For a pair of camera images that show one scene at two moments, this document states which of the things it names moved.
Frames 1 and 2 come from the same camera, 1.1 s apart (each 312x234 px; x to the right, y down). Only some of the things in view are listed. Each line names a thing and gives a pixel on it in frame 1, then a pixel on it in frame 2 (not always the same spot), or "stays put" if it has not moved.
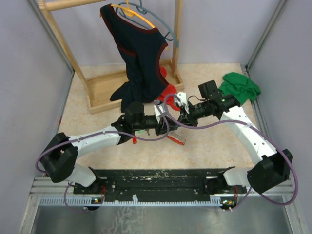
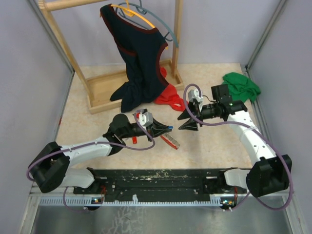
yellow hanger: (131, 12) stays put
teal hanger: (142, 10) stays put
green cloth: (241, 86) stays put
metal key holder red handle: (174, 136) → (171, 141)
